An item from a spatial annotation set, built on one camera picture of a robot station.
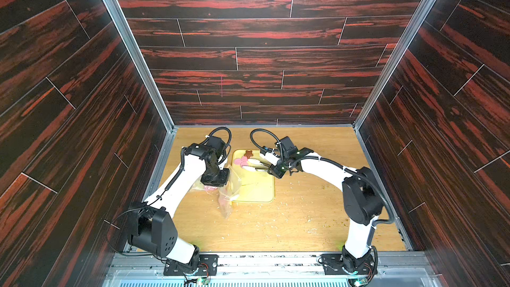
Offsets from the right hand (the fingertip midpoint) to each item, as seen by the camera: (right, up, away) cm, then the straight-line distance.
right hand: (275, 165), depth 95 cm
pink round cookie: (-17, +1, +10) cm, 19 cm away
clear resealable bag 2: (-36, -11, -2) cm, 38 cm away
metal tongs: (-6, +1, +1) cm, 6 cm away
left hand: (-23, -6, -13) cm, 27 cm away
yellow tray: (-9, -10, 0) cm, 14 cm away
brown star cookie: (-13, +5, +11) cm, 18 cm away
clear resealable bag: (-23, -12, -4) cm, 26 cm away
